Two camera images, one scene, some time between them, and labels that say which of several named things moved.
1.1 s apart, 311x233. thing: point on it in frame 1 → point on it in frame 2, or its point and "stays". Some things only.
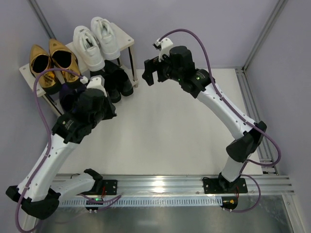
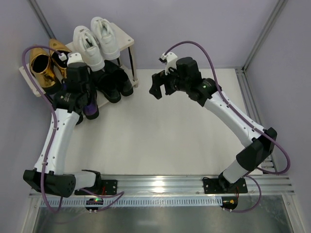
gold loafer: (62, 57) stays
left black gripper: (107, 107) → (89, 97)
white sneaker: (109, 43) stays
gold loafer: (41, 65) stays
